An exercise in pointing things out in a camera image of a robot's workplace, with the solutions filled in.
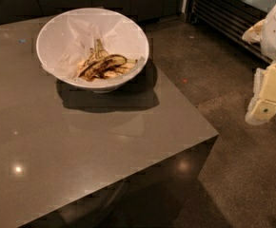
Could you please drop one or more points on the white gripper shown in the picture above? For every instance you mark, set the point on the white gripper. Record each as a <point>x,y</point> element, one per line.
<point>262,108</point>

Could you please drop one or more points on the brown banana peel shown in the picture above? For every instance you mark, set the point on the brown banana peel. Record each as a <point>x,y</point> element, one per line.
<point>102,65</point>

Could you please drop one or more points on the white bowl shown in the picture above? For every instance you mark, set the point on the white bowl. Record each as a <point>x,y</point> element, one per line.
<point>81,29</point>

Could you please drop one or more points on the white paper liner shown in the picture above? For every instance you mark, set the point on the white paper liner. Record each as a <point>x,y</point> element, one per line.
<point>71,41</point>

